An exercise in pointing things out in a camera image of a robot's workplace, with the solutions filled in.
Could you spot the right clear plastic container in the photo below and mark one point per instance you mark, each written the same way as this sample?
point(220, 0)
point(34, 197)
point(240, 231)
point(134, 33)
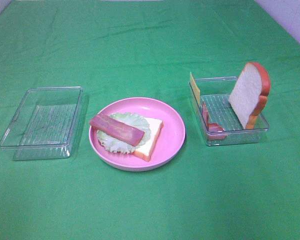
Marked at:
point(215, 92)

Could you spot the green tablecloth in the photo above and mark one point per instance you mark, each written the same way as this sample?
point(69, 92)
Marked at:
point(116, 50)

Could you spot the pink round plate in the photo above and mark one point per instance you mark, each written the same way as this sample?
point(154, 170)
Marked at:
point(169, 142)

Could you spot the toy bacon strip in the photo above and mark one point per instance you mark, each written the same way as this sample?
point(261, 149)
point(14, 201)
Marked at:
point(214, 130)
point(117, 129)

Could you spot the left clear plastic container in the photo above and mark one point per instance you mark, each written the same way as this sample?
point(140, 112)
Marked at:
point(45, 124)

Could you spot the toy bread slice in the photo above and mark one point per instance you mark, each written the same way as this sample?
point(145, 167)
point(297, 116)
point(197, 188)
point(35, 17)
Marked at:
point(145, 151)
point(250, 94)

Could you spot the toy lettuce leaf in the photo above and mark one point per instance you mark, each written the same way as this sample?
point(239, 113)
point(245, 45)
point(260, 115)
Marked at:
point(114, 145)

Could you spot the yellow toy cheese slice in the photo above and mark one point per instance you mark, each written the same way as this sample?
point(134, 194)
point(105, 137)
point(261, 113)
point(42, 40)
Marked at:
point(196, 91)

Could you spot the clear plastic container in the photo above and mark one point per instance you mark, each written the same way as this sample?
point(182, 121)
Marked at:
point(215, 92)
point(45, 124)

